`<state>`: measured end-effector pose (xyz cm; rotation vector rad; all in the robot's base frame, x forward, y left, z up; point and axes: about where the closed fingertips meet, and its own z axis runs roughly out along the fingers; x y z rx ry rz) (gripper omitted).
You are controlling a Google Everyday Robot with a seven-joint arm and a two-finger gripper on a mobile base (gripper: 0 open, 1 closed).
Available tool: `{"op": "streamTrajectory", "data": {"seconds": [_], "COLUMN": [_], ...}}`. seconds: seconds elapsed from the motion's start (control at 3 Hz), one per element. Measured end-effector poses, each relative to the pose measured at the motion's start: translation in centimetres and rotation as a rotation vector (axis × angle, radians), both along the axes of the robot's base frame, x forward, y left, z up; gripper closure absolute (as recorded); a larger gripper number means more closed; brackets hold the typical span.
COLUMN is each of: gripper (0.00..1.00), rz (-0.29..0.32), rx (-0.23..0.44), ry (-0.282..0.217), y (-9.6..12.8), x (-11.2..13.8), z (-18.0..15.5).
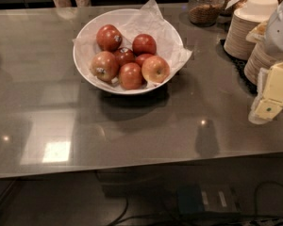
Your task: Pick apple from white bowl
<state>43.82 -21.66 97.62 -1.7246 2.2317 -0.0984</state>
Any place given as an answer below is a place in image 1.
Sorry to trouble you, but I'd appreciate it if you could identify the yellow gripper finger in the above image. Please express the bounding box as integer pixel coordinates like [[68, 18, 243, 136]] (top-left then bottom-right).
[[246, 21, 268, 43], [248, 61, 283, 124]]

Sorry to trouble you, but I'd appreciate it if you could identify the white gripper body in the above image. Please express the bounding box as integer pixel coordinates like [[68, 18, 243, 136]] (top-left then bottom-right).
[[264, 1, 283, 59]]

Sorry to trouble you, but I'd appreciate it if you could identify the yellow-red apple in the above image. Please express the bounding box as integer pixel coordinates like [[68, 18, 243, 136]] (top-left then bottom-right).
[[141, 56, 170, 83]]

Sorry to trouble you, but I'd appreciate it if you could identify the red apple top right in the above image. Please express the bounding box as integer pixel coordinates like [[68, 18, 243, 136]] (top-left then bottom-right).
[[132, 34, 157, 56]]

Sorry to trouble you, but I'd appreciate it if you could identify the small red apple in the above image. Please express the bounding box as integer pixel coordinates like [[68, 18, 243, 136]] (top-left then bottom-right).
[[135, 54, 152, 67]]

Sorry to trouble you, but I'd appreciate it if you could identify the red apple front center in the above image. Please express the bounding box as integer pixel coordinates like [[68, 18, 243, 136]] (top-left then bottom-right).
[[119, 62, 143, 90]]

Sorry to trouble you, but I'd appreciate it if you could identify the dark red center apple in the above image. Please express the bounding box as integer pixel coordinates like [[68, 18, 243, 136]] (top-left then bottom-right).
[[114, 47, 135, 66]]

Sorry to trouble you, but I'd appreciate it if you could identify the white ceramic bowl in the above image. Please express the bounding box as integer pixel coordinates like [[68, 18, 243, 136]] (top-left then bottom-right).
[[72, 8, 184, 96]]

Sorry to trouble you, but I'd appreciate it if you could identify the red apple top left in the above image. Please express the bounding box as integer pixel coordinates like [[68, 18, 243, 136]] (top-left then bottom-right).
[[96, 24, 123, 52]]

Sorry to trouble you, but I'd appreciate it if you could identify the red-yellow apple left front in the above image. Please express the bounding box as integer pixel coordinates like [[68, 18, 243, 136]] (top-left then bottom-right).
[[90, 51, 119, 83]]

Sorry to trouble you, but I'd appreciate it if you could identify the paper plate stack rear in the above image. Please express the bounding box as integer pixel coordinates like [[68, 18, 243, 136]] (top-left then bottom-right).
[[224, 0, 278, 60]]

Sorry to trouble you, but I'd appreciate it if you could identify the paper plate stack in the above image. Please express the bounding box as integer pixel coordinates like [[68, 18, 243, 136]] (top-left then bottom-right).
[[224, 0, 278, 60], [244, 42, 275, 85]]

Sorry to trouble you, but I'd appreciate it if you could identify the paper plate stack front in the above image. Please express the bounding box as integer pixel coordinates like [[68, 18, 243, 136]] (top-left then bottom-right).
[[244, 42, 275, 85]]

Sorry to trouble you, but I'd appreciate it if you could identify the black mat under plates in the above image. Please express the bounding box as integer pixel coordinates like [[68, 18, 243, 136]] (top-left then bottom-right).
[[219, 40, 258, 96]]

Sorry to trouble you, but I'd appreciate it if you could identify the glass jar with granola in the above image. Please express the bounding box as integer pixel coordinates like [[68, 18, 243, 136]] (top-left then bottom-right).
[[188, 0, 225, 26]]

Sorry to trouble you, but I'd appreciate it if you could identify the black box under table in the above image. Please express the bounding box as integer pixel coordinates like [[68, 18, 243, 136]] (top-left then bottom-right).
[[176, 184, 241, 216]]

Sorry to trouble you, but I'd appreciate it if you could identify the black cable on floor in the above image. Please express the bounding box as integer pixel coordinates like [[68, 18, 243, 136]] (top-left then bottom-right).
[[107, 181, 283, 226]]

